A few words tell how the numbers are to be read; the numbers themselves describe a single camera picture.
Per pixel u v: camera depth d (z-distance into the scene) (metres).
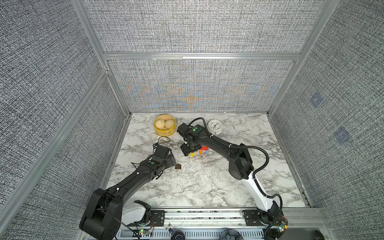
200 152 0.98
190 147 0.80
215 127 1.06
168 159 0.78
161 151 0.67
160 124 1.06
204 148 0.85
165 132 1.04
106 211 0.40
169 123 1.06
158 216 0.73
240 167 0.57
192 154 0.96
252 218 0.73
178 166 0.91
